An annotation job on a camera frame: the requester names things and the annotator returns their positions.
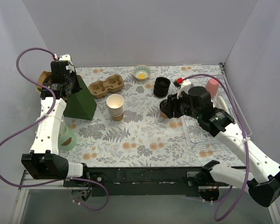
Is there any floral tablecloth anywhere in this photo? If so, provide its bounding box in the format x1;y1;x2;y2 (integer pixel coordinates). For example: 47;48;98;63
60;65;242;167

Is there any cardboard cup carrier tray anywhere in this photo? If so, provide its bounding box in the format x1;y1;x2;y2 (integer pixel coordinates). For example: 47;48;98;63
88;74;125;98

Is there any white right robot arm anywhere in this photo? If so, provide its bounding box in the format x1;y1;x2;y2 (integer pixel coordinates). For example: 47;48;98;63
160;86;280;207

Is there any white plate rear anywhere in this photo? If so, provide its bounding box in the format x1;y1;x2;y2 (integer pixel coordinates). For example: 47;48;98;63
215;96;228;112

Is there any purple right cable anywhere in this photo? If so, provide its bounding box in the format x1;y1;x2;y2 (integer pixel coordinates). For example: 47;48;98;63
182;73;250;222

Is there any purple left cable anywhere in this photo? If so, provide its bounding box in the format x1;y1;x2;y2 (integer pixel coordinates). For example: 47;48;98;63
0;48;109;211

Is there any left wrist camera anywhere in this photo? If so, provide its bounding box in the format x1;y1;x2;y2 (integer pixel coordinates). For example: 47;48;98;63
52;54;75;72

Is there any yellow patterned bowl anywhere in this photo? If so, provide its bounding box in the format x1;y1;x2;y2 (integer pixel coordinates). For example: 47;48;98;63
133;65;151;81

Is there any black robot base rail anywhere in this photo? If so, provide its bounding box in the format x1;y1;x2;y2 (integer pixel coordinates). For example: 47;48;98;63
86;167;217;196

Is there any green brown paper bag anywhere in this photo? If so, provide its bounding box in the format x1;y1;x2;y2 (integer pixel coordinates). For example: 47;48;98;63
37;71;97;120

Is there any green straw holder cup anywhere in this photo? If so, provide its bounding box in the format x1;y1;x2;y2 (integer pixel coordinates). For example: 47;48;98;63
58;120;77;152

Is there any pink plastic cup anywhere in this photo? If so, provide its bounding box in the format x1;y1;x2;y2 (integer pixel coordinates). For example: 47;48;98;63
205;78;219;98

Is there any stack of black lids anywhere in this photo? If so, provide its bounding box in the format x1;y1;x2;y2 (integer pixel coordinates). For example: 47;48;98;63
154;77;171;98

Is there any single brown paper cup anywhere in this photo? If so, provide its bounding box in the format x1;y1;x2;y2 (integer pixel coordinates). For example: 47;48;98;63
160;110;168;119

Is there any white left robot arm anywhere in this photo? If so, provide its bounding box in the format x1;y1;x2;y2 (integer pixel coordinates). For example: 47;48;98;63
21;55;90;187

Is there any stack of paper cups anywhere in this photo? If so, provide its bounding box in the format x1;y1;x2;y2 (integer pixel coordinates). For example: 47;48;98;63
106;94;124;121

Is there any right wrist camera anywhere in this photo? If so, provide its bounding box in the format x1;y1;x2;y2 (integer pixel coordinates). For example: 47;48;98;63
174;77;194;98

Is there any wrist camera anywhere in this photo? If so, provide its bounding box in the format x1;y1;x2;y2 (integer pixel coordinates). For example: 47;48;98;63
52;54;75;72
174;77;194;98

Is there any purple cable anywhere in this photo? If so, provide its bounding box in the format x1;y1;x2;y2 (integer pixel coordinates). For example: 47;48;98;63
182;73;250;222
0;48;109;211

